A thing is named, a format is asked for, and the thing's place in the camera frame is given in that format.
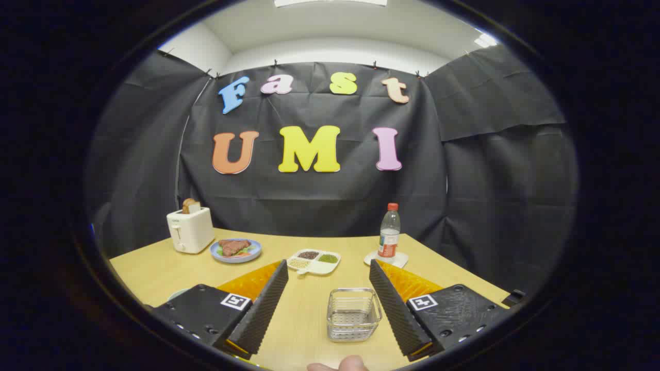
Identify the small ceiling light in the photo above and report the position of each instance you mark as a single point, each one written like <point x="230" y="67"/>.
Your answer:
<point x="485" y="40"/>

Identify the clear plastic bottle red cap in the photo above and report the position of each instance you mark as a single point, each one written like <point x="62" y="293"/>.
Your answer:
<point x="389" y="232"/>

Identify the black backdrop cloth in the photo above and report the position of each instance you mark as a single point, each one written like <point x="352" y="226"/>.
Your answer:
<point x="319" y="201"/>

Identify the toasted bread slice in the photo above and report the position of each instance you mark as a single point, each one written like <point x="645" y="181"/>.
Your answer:
<point x="190" y="206"/>

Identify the blue plate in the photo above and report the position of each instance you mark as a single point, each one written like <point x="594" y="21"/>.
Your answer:
<point x="255" y="251"/>

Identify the white square coaster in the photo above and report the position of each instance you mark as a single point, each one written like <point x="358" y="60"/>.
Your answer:
<point x="400" y="260"/>

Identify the black table clamp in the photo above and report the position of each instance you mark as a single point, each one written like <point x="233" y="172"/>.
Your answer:
<point x="514" y="299"/>

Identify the cooked steak with vegetables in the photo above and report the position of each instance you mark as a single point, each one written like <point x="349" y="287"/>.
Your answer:
<point x="234" y="247"/>

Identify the long ceiling light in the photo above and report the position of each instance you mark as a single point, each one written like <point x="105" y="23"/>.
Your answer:
<point x="330" y="2"/>

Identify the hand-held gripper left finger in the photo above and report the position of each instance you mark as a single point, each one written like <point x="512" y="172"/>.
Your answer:
<point x="260" y="314"/>

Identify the white toaster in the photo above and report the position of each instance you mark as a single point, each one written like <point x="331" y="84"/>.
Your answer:
<point x="191" y="232"/>

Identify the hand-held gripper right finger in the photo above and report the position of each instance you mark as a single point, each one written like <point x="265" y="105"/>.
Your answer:
<point x="394" y="309"/>

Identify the white divided dish with beans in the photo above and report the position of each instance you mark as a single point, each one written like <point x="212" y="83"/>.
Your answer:
<point x="322" y="268"/>

